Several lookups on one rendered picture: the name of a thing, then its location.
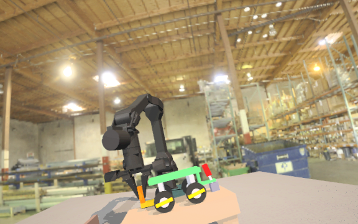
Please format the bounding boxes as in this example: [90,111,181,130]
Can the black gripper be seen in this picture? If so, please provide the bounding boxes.
[104,146,166,199]

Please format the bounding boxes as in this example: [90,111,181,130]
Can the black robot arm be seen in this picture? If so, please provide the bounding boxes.
[102,93,178,176]

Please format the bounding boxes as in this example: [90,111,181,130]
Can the yellow wedge chock with orange handle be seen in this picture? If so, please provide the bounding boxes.
[137,186,154,209]

